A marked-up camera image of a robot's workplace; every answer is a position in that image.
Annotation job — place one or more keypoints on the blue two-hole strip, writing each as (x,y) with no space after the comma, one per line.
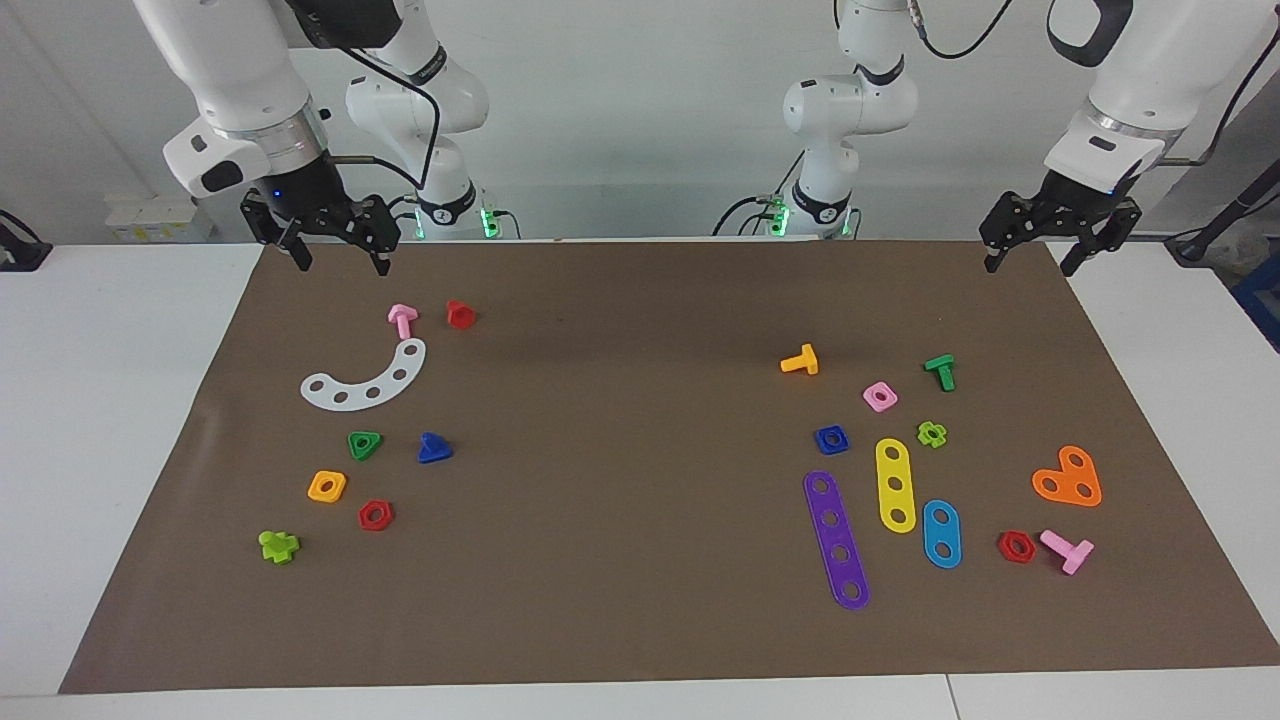
(941,534)

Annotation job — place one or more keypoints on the orange square toy nut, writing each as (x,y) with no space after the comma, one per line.
(315,492)

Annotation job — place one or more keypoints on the red toy screw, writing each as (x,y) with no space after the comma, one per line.
(460,316)

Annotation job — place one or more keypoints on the red hexagon toy nut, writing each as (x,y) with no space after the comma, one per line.
(386,520)
(1028,550)

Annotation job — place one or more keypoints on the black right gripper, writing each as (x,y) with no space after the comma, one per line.
(305,195)

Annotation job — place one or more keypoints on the blue crate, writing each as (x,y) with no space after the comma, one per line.
(1262,300)

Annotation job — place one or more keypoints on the white curved five-hole plate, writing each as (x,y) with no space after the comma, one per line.
(388,384)

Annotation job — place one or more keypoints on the pink square toy nut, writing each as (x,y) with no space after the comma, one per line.
(869,393)

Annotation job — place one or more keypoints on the orange toy screw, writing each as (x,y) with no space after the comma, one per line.
(805,360)

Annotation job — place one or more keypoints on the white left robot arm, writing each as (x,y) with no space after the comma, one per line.
(1140,60)

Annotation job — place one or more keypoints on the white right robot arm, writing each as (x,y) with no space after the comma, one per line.
(230,60)

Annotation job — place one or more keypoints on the black stand pole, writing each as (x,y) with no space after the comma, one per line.
(1235,210)

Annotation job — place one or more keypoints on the orange heart three-hole plate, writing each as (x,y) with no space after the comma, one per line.
(1068,480)

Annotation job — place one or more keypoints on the lime flower toy nut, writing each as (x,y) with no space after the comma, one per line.
(941,433)

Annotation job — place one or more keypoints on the green toy screw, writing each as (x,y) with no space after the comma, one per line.
(943,372)

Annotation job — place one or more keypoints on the black clamp device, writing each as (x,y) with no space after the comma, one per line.
(20,250)

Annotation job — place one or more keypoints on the pink flat-head toy screw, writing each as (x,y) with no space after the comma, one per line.
(1075,555)

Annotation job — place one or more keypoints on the green triangle toy nut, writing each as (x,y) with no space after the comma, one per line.
(375,439)

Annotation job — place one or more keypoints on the white cardboard box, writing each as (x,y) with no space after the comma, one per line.
(155,220)

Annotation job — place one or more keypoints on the brown table mat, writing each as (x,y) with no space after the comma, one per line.
(600,560)

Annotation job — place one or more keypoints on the lime cross-head toy screw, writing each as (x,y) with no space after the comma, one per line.
(277,547)

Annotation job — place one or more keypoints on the pink round-head toy screw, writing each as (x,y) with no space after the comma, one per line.
(402,318)

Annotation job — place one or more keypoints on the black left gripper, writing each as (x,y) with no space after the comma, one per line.
(1070,205)

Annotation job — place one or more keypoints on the yellow three-hole strip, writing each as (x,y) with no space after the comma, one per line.
(895,468)

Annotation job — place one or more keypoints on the purple four-hole strip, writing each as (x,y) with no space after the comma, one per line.
(836,535)

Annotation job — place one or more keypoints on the blue square toy nut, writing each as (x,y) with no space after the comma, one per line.
(822,446)

